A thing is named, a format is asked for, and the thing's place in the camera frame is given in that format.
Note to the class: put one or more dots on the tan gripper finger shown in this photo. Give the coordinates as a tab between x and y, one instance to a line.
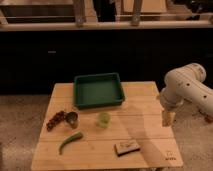
168	118

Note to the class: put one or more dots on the whiteboard eraser block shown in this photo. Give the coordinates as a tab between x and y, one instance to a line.
126	147

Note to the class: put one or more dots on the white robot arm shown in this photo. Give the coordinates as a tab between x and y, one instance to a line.
185	83

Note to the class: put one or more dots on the green plastic tray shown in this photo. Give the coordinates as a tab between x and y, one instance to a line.
97	90

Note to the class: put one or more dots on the wooden folding table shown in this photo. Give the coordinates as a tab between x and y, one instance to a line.
138	118

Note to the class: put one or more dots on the light green plastic cup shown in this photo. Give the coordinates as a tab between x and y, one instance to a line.
103	120

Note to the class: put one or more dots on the green okra pod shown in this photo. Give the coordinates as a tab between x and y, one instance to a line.
70	139

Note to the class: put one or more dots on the metal measuring cup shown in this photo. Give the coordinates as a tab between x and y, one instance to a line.
72	119

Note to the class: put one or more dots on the long wooden bench rail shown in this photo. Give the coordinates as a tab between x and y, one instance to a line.
106	26

